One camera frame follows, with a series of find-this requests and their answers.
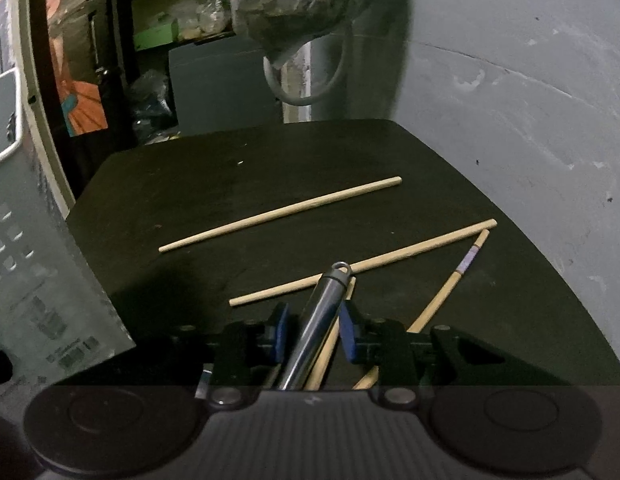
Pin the green box on shelf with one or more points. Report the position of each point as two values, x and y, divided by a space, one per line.
156 36

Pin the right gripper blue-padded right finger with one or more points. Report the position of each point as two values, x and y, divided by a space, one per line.
412 368

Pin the steel peeler with grey handle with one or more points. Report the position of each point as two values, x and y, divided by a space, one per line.
318 317

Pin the white perforated utensil caddy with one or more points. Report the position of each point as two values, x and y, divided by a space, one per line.
55 319

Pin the plain wooden chopstick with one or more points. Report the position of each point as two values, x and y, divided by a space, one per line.
369 263
283 212

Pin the purple-banded wooden chopstick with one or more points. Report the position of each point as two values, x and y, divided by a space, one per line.
435 304

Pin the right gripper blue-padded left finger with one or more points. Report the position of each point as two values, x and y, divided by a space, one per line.
238 362

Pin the dark cabinet box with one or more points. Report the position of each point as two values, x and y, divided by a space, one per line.
219 85

